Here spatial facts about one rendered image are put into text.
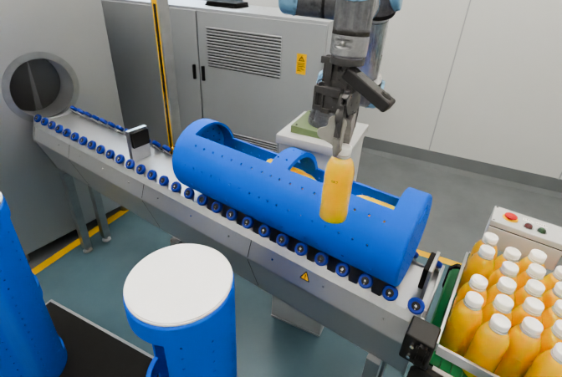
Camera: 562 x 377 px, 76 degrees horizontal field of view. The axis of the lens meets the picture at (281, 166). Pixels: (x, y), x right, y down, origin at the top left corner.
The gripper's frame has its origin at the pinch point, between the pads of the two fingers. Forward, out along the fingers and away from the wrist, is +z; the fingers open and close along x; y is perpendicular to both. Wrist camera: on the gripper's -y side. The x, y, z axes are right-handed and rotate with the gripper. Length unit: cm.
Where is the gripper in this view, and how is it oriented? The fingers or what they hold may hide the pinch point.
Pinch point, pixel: (342, 149)
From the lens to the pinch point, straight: 82.8
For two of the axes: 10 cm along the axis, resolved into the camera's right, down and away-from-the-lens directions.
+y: -8.4, -2.9, 4.6
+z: -0.7, 9.0, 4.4
